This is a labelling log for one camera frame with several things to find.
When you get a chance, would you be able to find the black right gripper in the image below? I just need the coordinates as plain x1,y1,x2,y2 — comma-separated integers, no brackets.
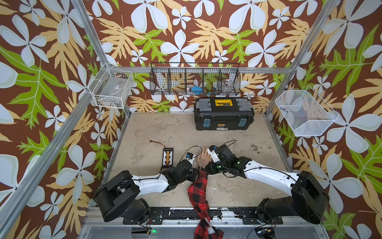
202,160,230,174

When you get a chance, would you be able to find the black digital wrist watch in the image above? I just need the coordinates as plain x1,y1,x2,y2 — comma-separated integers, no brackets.
200,167,213,175

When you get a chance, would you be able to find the red plaid sleeve forearm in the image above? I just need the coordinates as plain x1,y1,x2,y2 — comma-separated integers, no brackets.
188,171,224,239

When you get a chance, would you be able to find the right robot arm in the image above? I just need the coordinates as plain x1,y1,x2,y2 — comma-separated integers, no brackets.
207,144,330,225

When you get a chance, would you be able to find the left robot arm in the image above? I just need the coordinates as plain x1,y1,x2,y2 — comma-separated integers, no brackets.
93,160,199,224

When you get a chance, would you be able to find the pale mannequin hand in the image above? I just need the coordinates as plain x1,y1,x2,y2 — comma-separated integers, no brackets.
197,146,212,168

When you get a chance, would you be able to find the black parallel charging board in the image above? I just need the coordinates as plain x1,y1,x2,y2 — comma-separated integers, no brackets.
150,140,174,169

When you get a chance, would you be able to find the black deli toolbox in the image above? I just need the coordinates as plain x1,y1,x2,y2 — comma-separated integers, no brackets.
194,97,255,130

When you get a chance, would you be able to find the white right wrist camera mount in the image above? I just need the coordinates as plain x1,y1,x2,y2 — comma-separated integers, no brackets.
208,145,221,162

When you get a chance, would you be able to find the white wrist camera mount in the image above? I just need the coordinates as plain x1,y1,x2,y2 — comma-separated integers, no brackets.
208,145,221,162
185,152,195,164

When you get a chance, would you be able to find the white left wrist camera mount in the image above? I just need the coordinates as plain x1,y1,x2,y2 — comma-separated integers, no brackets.
185,152,195,164

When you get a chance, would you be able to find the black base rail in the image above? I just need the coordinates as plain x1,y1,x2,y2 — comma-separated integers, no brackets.
122,207,284,226

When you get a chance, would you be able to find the white wire basket right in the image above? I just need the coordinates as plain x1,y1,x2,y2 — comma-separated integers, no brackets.
275,86,339,137

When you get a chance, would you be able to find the white wire basket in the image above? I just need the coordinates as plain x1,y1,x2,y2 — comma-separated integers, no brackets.
275,86,339,137
89,64,134,109

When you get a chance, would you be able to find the black wire basket rear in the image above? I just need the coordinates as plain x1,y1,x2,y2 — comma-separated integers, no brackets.
148,62,241,97

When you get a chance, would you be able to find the white wire basket left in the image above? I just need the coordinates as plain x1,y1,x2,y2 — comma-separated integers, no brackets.
89,64,134,109

